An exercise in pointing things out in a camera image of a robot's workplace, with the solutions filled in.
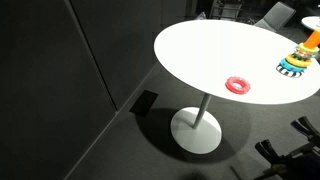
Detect red bumpy toy ring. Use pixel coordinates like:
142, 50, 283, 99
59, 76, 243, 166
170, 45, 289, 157
225, 76, 252, 95

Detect blue toy ring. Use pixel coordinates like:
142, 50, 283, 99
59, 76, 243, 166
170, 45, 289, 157
280, 57, 307, 73

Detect yellow-orange toy ring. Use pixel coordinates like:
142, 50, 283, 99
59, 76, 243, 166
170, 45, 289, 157
286, 53, 313, 69

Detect colourful ring stacking toy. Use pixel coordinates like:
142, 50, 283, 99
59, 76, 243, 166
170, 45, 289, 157
275, 29, 320, 79

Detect black floor plate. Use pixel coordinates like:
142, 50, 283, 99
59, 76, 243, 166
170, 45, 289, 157
129, 89, 159, 118

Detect dark spring clamp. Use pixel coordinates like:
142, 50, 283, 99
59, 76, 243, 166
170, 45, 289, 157
290, 115, 320, 138
254, 139, 285, 165

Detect grey office chair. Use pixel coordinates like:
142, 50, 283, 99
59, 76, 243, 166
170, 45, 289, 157
254, 1, 297, 33

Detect small white round table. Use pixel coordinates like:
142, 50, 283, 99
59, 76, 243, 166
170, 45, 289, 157
301, 15, 320, 32

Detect white table pedestal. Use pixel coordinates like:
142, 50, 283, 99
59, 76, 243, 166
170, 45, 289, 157
170, 93, 223, 155

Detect dark chair frame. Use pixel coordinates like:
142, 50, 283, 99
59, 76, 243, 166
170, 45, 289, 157
209, 0, 245, 21

